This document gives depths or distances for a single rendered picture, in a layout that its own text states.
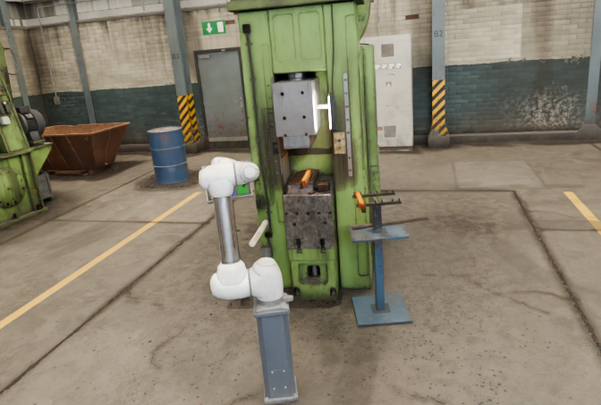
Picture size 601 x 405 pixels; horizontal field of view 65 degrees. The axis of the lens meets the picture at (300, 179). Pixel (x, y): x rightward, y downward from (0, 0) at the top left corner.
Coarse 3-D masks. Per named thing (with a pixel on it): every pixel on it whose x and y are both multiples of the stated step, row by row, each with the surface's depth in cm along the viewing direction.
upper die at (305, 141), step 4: (284, 136) 357; (292, 136) 354; (296, 136) 354; (300, 136) 353; (304, 136) 353; (308, 136) 352; (312, 136) 370; (316, 136) 390; (284, 140) 356; (288, 140) 356; (292, 140) 355; (296, 140) 355; (300, 140) 354; (304, 140) 354; (308, 140) 353; (312, 140) 369; (284, 144) 357; (288, 144) 356; (292, 144) 356; (296, 144) 355; (300, 144) 355; (304, 144) 354; (308, 144) 354; (284, 148) 358
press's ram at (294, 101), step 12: (276, 84) 345; (288, 84) 344; (300, 84) 342; (312, 84) 345; (276, 96) 347; (288, 96) 346; (300, 96) 345; (312, 96) 344; (276, 108) 350; (288, 108) 349; (300, 108) 347; (312, 108) 346; (276, 120) 353; (288, 120) 351; (300, 120) 350; (312, 120) 348; (276, 132) 355; (288, 132) 354; (300, 132) 352; (312, 132) 351
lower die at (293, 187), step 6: (312, 168) 402; (300, 174) 389; (312, 174) 385; (294, 180) 379; (300, 180) 370; (306, 180) 368; (312, 180) 370; (288, 186) 366; (294, 186) 365; (306, 186) 363; (312, 186) 363; (288, 192) 367; (294, 192) 366; (300, 192) 366; (306, 192) 365
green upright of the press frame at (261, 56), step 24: (240, 24) 351; (264, 24) 348; (264, 48) 353; (264, 72) 359; (264, 96) 363; (264, 120) 369; (264, 144) 374; (264, 168) 380; (288, 168) 403; (264, 192) 386; (264, 216) 392; (264, 240) 398; (288, 264) 400; (288, 288) 408
